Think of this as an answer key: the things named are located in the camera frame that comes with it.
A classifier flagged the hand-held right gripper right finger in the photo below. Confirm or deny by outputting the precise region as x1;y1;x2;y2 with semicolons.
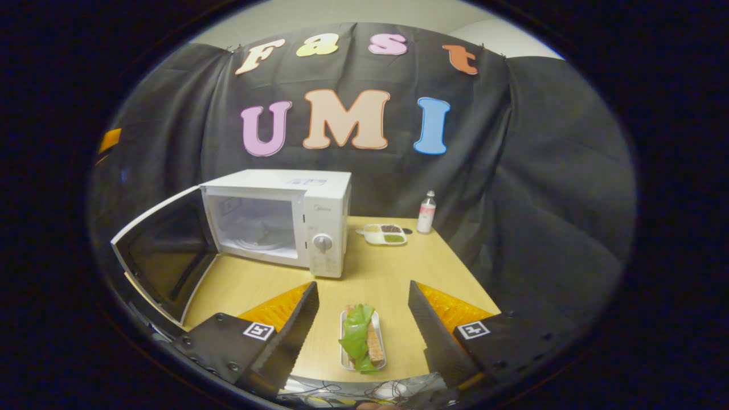
407;280;566;393

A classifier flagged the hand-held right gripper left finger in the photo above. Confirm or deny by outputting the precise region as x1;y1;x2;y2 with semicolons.
171;281;320;399

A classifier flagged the lettuce and bread sandwich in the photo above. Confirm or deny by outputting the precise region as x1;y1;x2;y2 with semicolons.
339;304;383;375

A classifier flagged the white microwave oven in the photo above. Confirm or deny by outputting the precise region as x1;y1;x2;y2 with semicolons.
110;169;352;326

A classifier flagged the white divided dish with beans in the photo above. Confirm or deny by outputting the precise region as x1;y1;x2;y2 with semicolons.
363;224;408;246

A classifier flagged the small bottle with pink label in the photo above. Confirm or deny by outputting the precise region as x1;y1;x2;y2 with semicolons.
417;191;437;234

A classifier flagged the black backdrop cloth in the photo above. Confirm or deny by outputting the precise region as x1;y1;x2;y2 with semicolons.
88;23;637;342

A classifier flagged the grey curved metal frame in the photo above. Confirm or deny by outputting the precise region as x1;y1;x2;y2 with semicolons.
279;373;450;408

